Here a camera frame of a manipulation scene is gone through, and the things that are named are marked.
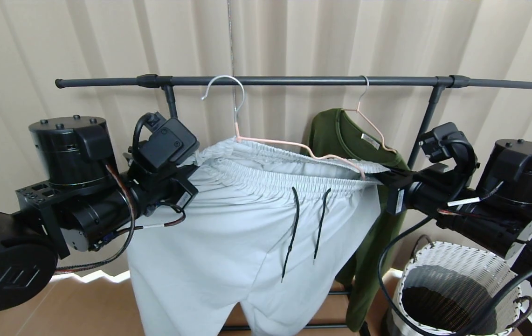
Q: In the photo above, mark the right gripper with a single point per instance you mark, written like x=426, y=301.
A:
x=480, y=224

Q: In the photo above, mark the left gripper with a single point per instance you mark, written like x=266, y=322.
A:
x=102, y=214

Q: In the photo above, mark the pale grey shorts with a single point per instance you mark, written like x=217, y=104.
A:
x=228, y=233

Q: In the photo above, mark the pink clothes hanger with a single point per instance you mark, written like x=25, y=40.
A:
x=370, y=123
x=270, y=141

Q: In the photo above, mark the green long-sleeved shirt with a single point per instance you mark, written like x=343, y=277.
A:
x=331, y=135

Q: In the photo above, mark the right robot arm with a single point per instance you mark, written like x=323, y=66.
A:
x=517, y=172

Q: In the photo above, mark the white laundry basket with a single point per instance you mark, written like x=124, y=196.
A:
x=457, y=256

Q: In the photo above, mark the black clothes rack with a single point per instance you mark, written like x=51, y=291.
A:
x=293, y=80

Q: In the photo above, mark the beige curtain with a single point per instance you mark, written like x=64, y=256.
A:
x=293, y=37

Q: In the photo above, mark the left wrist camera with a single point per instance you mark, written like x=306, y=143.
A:
x=163, y=144

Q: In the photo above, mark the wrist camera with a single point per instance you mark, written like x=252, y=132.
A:
x=438, y=140
x=163, y=144

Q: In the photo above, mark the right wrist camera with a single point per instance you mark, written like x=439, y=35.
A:
x=438, y=140

